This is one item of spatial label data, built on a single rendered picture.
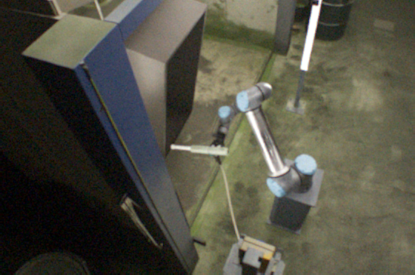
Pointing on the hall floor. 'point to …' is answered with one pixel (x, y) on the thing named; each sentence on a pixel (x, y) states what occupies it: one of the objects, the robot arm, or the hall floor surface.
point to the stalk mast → (251, 262)
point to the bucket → (301, 9)
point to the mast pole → (305, 70)
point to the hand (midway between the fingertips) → (213, 153)
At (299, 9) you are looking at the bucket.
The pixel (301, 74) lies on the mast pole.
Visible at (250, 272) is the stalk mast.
